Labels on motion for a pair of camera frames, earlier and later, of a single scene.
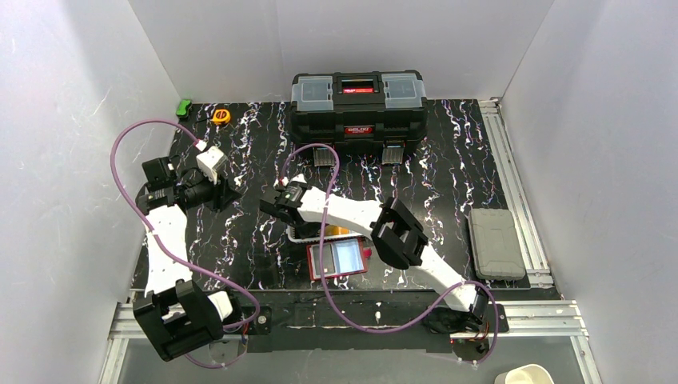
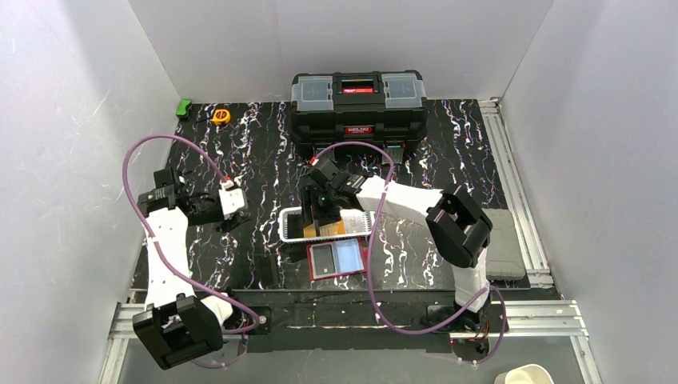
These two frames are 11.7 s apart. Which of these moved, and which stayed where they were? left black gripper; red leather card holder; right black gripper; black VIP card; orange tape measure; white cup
Moved: left black gripper; right black gripper
Stayed: red leather card holder; white cup; orange tape measure; black VIP card
